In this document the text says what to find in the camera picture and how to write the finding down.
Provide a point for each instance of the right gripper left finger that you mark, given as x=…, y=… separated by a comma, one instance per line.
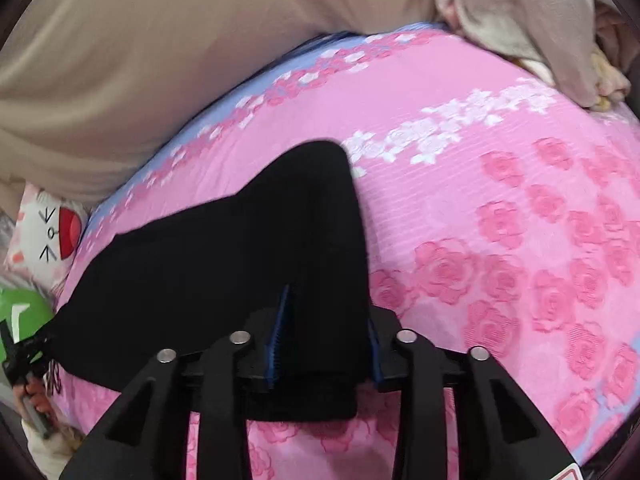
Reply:
x=260, y=365

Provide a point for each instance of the beige curtain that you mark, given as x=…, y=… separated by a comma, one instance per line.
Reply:
x=91, y=89

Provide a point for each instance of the person's left hand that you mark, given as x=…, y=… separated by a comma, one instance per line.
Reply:
x=34, y=391

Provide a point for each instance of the white cat face pillow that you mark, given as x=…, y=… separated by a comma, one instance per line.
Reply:
x=46, y=237

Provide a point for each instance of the black pants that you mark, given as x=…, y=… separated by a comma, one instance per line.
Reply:
x=290, y=241

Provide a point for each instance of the green plush toy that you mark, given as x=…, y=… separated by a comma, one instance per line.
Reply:
x=24, y=310

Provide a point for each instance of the pink floral bed sheet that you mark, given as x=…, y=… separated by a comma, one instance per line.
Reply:
x=498, y=212

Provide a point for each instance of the grey pink clothes pile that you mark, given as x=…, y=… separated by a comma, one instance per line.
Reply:
x=583, y=48

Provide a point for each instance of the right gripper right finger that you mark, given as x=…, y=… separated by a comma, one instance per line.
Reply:
x=388, y=368

